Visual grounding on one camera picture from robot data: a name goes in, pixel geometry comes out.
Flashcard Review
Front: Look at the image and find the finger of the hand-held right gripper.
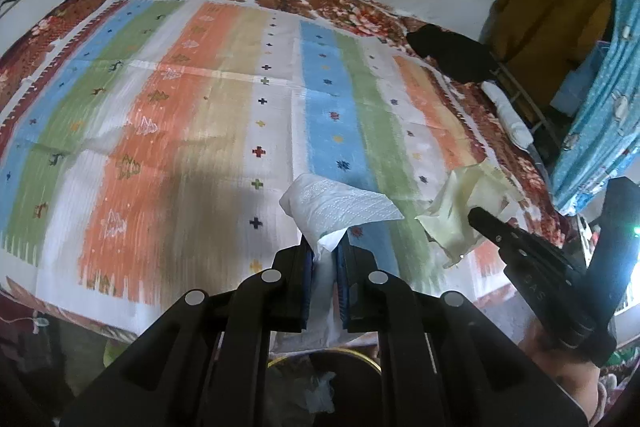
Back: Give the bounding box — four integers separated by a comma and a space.
501, 248, 619, 369
468, 206, 590, 280

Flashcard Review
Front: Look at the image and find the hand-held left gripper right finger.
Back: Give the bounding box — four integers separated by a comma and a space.
336, 243, 590, 427

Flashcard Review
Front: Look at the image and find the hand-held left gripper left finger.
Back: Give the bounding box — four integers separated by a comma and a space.
59, 242, 316, 427

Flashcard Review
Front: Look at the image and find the cream plastic wrapper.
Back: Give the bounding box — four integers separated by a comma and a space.
415, 158, 517, 271

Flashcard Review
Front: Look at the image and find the white paper tissue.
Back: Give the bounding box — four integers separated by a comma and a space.
278, 173, 405, 349

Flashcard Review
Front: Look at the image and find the black trash bin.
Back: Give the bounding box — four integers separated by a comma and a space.
267, 345, 384, 427

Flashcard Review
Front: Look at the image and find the person's right hand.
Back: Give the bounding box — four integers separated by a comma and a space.
519, 321, 620, 427

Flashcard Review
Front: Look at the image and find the crumpled white paper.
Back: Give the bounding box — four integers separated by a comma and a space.
294, 371, 337, 414

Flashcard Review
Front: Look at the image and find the white folded cloth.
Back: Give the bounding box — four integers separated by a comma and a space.
481, 81, 534, 148

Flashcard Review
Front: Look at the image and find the blue printed cloth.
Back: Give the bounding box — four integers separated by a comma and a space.
549, 0, 640, 216

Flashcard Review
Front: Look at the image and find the metal rack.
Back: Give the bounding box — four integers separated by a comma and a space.
495, 62, 558, 145

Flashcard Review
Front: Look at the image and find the black cloth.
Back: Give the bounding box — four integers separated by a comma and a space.
406, 23, 501, 84

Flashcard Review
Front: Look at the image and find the yellow cloth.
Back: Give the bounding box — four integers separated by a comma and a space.
481, 0, 614, 120

